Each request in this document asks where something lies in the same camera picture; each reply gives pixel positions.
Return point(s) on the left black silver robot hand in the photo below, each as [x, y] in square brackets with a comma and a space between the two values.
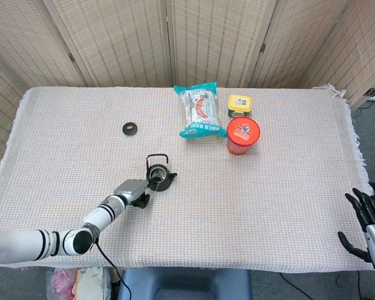
[131, 189]

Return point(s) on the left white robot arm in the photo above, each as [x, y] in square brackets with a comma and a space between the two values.
[18, 245]

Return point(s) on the black cast iron teapot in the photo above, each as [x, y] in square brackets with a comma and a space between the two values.
[164, 184]

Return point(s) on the black round teapot lid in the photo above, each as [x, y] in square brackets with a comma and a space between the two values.
[130, 129]

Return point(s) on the teal clear snack bag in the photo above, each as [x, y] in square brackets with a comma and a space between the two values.
[201, 109]

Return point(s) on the pink plastic bag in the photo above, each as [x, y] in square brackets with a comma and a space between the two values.
[61, 282]

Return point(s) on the woven pastel tablecloth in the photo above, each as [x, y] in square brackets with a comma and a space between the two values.
[222, 212]

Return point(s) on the cardboard box with papers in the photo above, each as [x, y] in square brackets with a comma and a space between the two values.
[90, 284]

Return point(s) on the blue padded chair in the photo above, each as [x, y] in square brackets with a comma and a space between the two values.
[184, 284]

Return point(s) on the red lid plastic jar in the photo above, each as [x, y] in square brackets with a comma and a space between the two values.
[243, 131]

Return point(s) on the yellow lid small container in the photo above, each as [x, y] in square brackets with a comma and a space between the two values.
[239, 103]

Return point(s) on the bamboo folding screen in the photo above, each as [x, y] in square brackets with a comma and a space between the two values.
[122, 40]

